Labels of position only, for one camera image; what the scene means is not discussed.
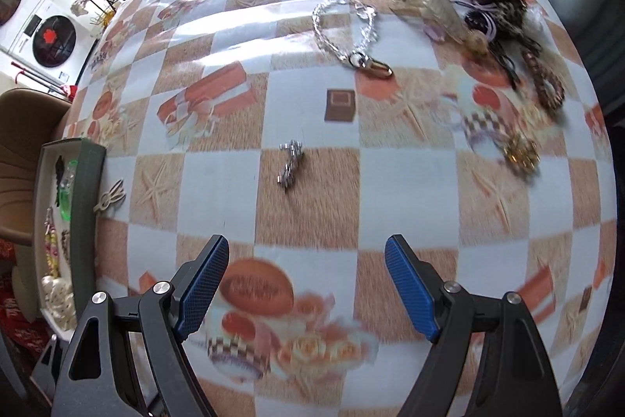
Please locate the green plastic bangle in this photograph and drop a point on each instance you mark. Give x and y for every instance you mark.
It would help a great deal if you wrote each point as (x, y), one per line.
(65, 190)

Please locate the black small claw clip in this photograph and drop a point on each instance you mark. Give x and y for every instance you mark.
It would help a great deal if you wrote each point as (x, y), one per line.
(59, 176)

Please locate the lower white washing machine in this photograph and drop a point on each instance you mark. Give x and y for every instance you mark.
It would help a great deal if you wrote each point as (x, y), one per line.
(53, 43)

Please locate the checkered patterned tablecloth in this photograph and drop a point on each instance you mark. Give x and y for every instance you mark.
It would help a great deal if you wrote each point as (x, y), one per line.
(402, 135)

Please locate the brown leather chair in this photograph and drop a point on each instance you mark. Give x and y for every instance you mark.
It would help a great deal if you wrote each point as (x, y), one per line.
(28, 120)

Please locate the white polka dot scrunchie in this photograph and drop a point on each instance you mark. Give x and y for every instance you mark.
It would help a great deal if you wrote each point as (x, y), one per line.
(58, 302)

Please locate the small silver rhinestone clip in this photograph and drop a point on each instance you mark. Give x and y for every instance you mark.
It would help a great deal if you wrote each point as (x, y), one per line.
(295, 155)

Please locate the dark green tray box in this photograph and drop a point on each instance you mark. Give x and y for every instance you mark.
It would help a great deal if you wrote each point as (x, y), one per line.
(66, 249)

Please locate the beige rabbit hair clip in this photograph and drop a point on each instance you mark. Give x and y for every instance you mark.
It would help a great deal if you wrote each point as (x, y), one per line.
(113, 196)

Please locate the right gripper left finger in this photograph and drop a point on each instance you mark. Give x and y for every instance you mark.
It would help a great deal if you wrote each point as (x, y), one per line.
(98, 377)

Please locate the clear plastic hair claw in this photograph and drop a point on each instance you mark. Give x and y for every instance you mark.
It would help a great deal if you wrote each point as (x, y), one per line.
(439, 17)

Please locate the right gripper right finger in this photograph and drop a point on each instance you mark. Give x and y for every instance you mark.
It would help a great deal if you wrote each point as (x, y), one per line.
(515, 375)

